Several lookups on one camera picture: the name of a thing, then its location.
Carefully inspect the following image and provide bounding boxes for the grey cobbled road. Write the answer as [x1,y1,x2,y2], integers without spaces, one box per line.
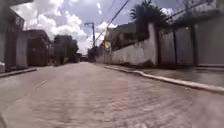
[0,61,224,128]

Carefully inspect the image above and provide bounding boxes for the utility pole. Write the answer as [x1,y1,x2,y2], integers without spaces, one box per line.
[83,21,98,48]

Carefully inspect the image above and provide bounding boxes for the dark tree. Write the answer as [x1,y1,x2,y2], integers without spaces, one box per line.
[52,34,80,65]

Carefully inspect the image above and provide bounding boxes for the pale kerb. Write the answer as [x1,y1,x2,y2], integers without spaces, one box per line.
[102,64,224,95]

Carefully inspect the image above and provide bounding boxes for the palm tree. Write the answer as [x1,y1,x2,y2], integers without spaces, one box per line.
[129,0,169,34]

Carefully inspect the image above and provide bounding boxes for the building with red gate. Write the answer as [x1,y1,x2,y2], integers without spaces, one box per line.
[15,29,53,70]

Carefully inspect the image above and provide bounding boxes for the grey pavement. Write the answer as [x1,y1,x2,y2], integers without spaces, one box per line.
[109,64,224,89]

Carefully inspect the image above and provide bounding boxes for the grey panel fence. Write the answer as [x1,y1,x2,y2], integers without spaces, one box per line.
[156,14,224,69]

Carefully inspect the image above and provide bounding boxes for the raised pavement strip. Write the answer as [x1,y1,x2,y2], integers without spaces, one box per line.
[0,67,38,79]

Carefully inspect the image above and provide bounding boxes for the grey building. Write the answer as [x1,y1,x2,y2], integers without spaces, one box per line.
[0,0,26,74]

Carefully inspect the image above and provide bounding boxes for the white wall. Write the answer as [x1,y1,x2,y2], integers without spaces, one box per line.
[94,22,160,67]

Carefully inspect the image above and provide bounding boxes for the building behind wall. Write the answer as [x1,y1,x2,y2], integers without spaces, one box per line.
[103,22,138,52]

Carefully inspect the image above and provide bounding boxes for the overhead wires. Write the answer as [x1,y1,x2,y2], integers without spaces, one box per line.
[94,0,214,43]

